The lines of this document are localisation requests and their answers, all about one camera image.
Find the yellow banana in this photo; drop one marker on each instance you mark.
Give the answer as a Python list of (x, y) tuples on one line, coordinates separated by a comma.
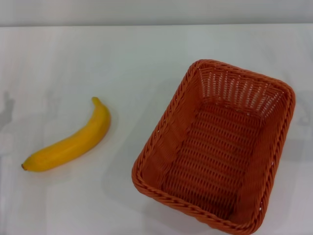
[(73, 147)]

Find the orange woven plastic basket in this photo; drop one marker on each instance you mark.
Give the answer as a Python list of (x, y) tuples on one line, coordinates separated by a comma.
[(215, 156)]

